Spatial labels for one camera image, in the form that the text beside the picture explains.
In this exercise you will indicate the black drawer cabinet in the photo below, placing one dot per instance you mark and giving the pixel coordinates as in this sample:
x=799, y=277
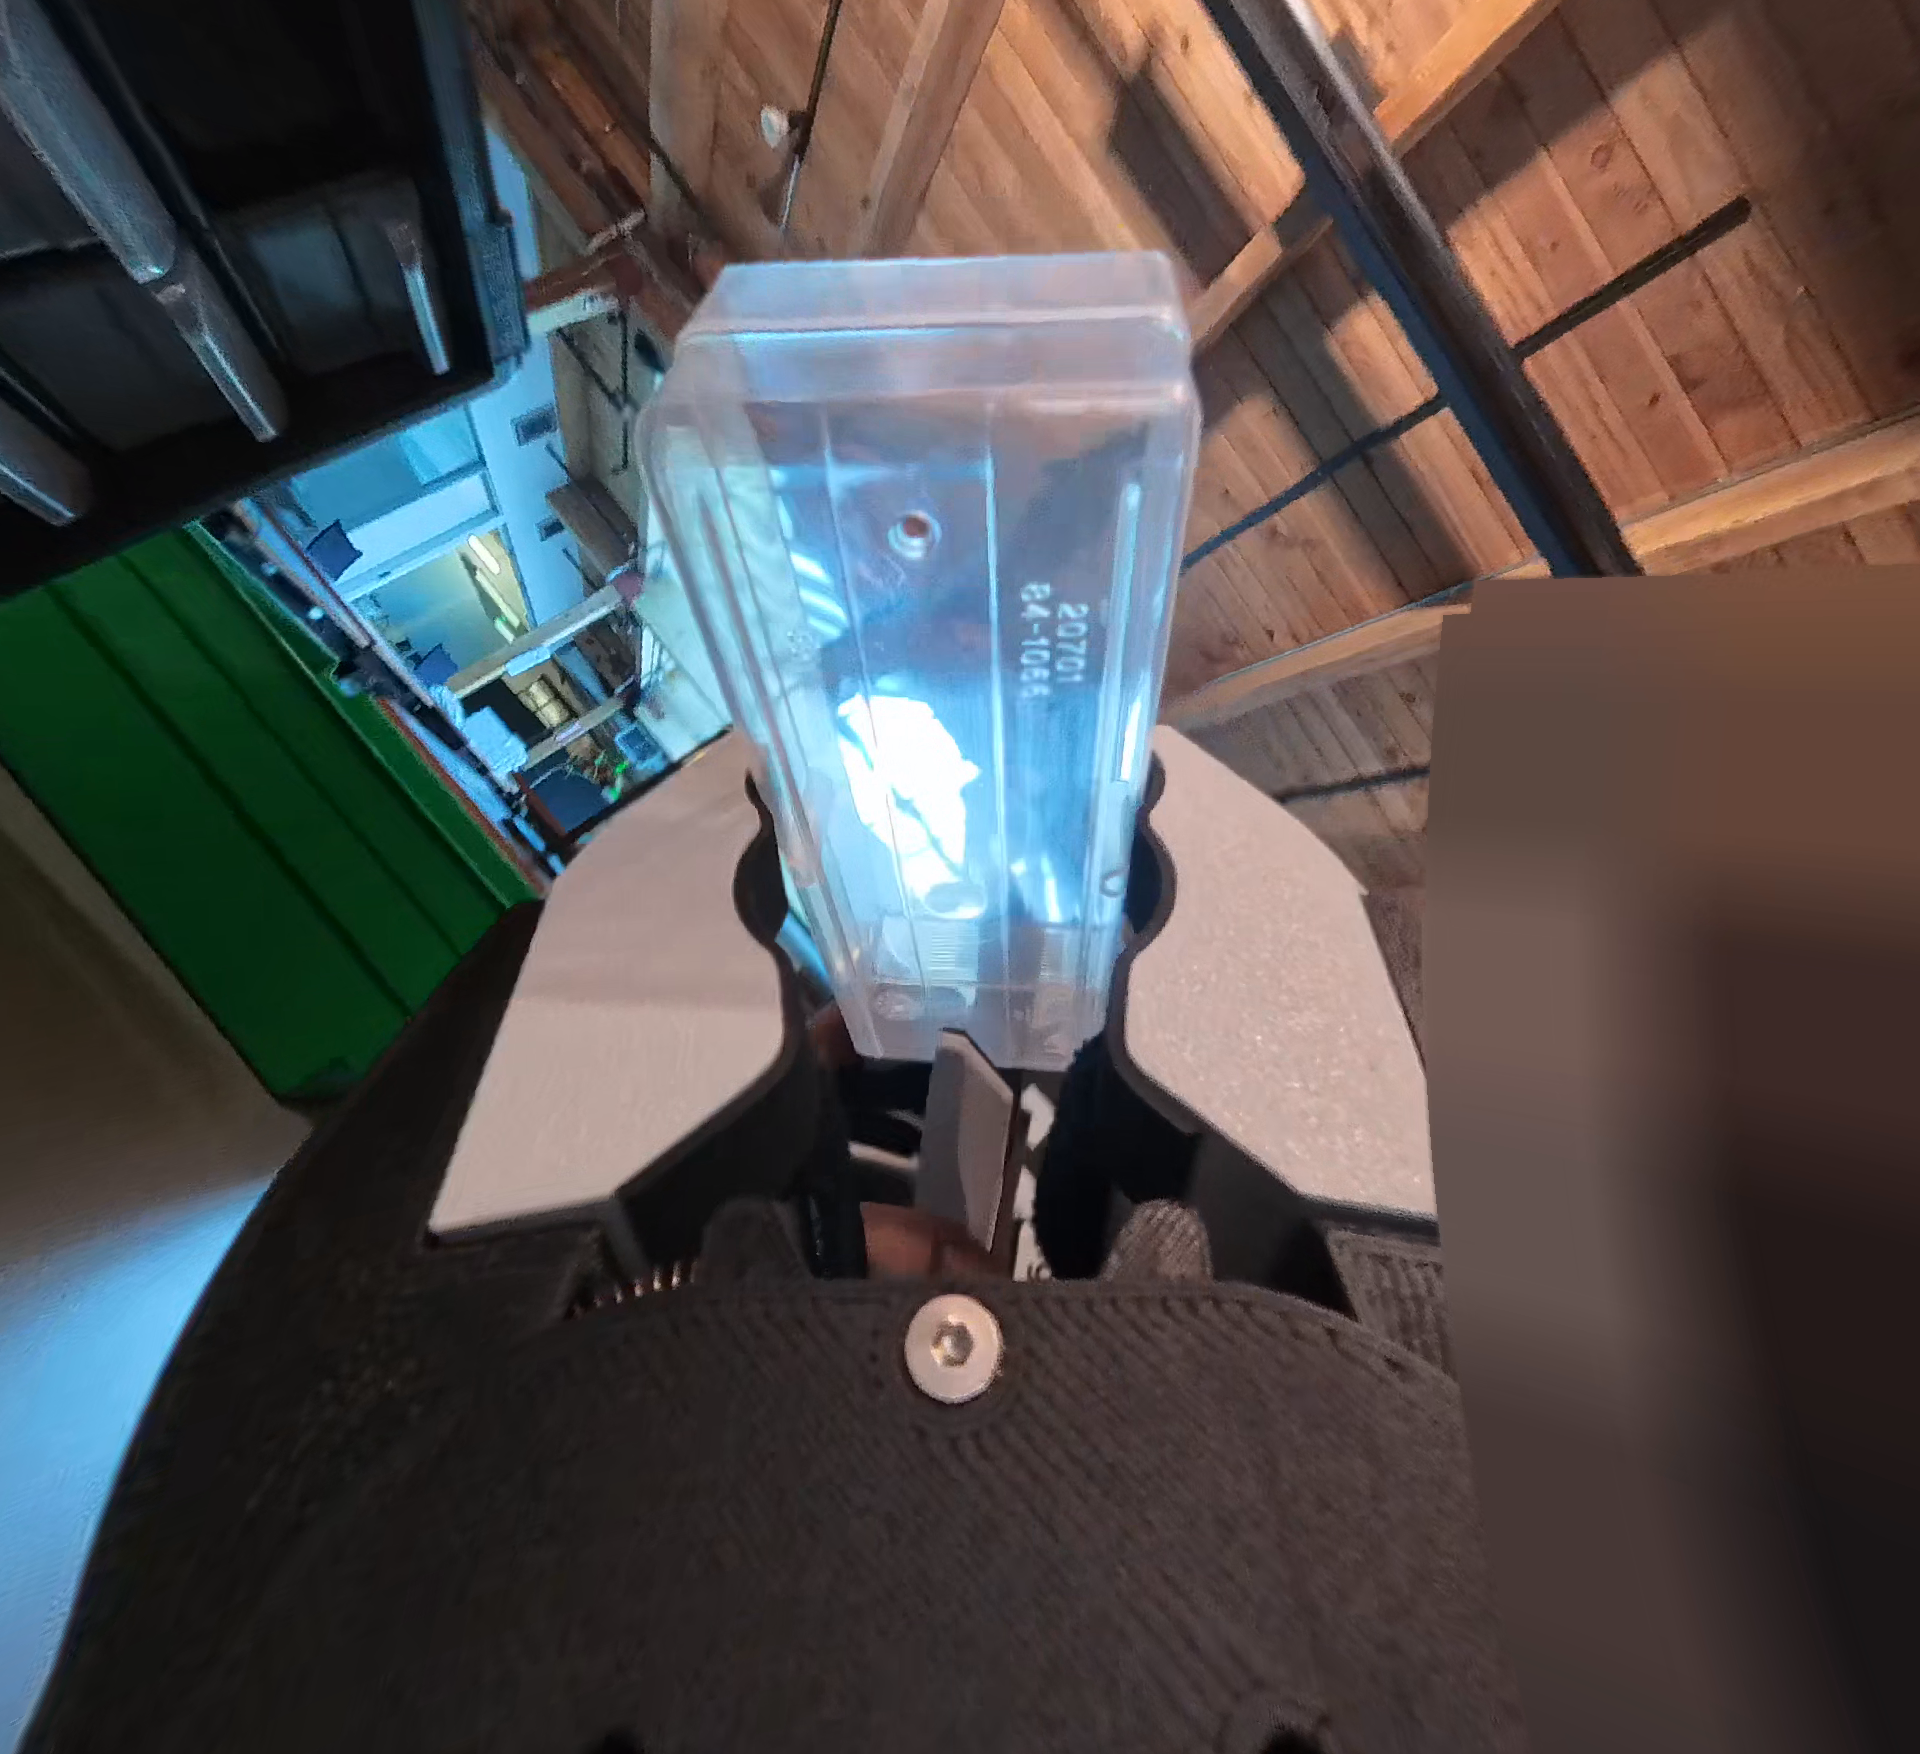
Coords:
x=375, y=14

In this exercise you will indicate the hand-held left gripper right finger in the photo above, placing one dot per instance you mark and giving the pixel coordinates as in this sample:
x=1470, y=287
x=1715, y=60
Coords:
x=1290, y=1005

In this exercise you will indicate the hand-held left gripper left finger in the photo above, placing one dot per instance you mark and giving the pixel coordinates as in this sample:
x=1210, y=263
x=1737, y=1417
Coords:
x=629, y=1005

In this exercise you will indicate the clear plastic drawer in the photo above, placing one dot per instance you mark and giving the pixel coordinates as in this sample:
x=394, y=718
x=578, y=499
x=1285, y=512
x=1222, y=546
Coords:
x=931, y=509

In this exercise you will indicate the rows of clear drawers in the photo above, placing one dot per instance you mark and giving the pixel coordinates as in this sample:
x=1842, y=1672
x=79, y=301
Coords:
x=90, y=151

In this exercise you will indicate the green plastic bin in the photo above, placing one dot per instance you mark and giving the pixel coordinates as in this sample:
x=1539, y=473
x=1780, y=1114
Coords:
x=180, y=796

